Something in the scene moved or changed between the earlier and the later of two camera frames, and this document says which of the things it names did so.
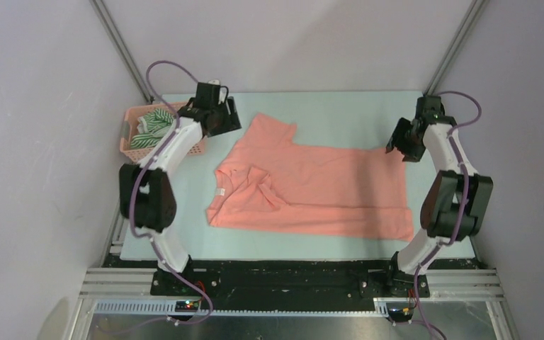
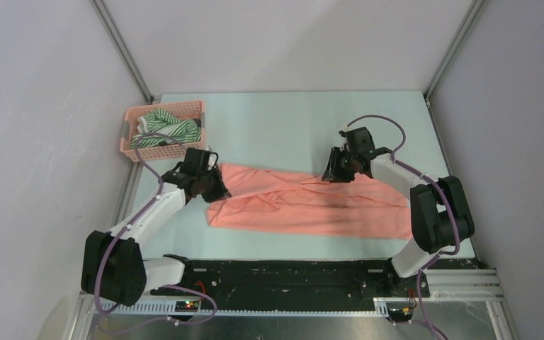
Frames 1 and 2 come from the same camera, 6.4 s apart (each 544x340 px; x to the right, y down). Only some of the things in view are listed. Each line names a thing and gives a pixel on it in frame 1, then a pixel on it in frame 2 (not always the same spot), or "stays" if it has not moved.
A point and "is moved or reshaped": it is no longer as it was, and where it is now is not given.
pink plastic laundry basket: (129, 127) stays
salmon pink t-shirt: (270, 181) is moved or reshaped
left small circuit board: (186, 306) stays
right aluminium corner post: (477, 10) stays
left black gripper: (231, 122) → (221, 193)
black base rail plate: (290, 278) stays
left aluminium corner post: (122, 49) stays
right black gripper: (411, 154) → (332, 173)
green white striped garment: (152, 127) stays
